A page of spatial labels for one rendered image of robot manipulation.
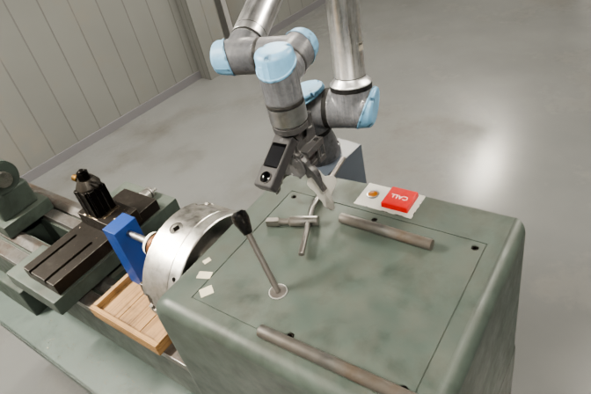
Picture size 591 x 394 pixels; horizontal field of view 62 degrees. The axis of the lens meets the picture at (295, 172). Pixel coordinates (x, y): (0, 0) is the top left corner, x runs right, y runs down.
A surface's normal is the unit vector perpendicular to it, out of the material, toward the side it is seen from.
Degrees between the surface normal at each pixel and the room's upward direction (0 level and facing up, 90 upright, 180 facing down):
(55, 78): 90
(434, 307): 0
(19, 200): 90
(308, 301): 0
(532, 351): 0
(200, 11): 90
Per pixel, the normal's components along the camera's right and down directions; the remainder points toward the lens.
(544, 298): -0.19, -0.79
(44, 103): 0.75, 0.26
